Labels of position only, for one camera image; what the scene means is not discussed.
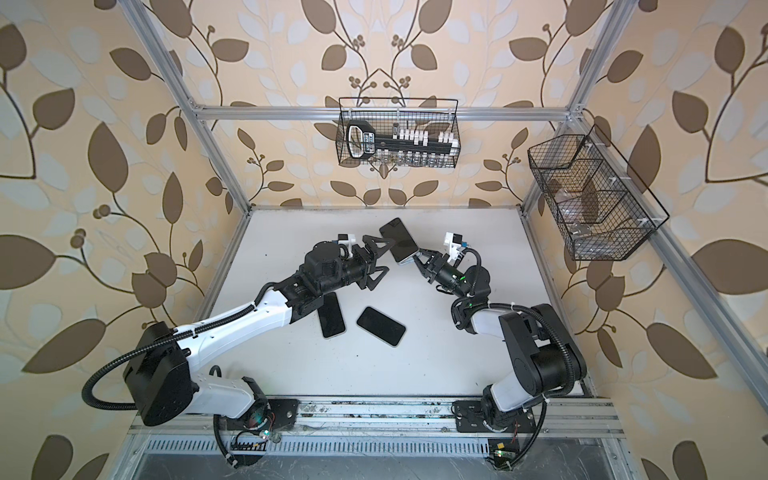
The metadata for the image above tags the right wall wire basket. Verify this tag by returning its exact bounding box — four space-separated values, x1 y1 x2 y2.
527 126 669 261

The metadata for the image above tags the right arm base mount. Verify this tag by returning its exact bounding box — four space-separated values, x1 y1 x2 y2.
451 399 541 471

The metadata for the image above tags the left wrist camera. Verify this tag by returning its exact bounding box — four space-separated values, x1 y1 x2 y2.
336 233 357 254

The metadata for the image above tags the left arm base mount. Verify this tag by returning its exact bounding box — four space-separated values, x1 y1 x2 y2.
213 398 299 469

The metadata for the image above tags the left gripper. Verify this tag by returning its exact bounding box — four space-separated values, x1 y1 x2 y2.
316 233 394 298

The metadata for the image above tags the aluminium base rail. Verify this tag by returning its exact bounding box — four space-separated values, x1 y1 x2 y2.
128 395 625 438

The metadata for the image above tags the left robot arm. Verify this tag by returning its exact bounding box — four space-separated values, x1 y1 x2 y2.
81 235 395 426

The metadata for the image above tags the black phone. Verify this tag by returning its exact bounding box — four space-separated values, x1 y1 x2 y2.
379 217 419 264
356 307 406 347
317 292 346 339

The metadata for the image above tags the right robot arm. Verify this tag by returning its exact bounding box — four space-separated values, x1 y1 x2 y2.
414 248 587 431

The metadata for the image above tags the black tool in basket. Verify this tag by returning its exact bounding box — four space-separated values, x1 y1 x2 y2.
340 120 461 162

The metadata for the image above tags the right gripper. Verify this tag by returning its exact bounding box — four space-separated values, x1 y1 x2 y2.
411 247 470 306

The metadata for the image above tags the back wall wire basket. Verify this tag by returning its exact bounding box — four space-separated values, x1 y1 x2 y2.
335 95 461 169

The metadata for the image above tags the wall wire basket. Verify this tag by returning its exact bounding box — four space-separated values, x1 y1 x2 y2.
527 126 669 261
335 95 461 169

